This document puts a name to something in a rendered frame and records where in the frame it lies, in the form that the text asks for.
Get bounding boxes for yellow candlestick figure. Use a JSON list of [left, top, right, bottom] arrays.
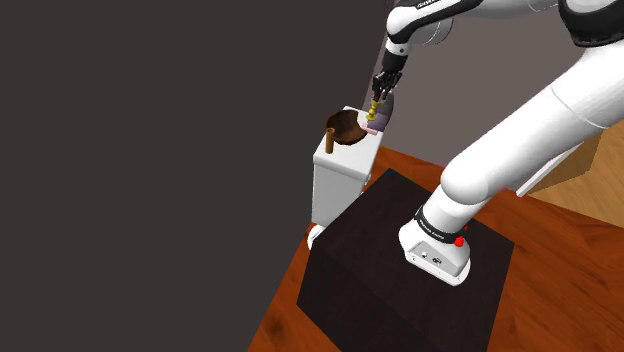
[[365, 98, 382, 124]]

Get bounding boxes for white toilet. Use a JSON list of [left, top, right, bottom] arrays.
[[306, 105, 387, 251]]

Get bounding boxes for pink flat box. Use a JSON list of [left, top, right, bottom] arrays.
[[359, 110, 381, 137]]

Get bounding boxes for wooden cabinet with white edge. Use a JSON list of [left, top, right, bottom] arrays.
[[515, 132, 606, 199]]

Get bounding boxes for grey purple rounded object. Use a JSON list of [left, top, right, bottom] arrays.
[[366, 91, 396, 133]]

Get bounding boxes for dark robot stand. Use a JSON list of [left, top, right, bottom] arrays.
[[296, 167, 516, 352]]

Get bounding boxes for dark brown bowl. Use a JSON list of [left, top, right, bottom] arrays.
[[324, 109, 368, 147]]

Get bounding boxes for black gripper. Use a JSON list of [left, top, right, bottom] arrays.
[[372, 49, 409, 103]]

